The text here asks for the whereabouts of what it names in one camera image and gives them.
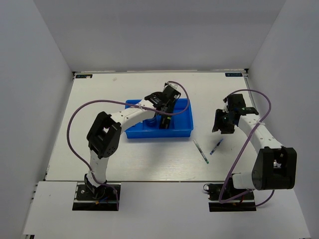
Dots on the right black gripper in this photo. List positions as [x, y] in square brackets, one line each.
[218, 124]

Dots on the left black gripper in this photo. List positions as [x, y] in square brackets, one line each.
[172, 106]

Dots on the yellow cap black highlighter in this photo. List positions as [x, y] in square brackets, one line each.
[166, 122]

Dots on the round blue white tape tin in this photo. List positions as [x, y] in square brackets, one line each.
[152, 123]

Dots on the blue ink pen refill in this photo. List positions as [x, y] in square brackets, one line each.
[216, 146]

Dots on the green ink pen refill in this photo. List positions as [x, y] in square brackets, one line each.
[201, 152]

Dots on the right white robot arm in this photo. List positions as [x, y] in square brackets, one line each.
[275, 165]

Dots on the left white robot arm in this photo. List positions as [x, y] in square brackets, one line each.
[104, 134]

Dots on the blue divided plastic tray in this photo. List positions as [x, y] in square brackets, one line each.
[181, 125]

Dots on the right table corner label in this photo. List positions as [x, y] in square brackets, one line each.
[233, 74]

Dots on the table corner label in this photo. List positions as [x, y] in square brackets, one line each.
[83, 76]
[233, 74]

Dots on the left table corner label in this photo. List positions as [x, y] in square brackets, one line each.
[83, 76]

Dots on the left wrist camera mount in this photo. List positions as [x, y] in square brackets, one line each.
[172, 85]

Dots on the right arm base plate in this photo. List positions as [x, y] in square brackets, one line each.
[234, 199]

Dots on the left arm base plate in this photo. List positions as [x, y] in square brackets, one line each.
[84, 199]

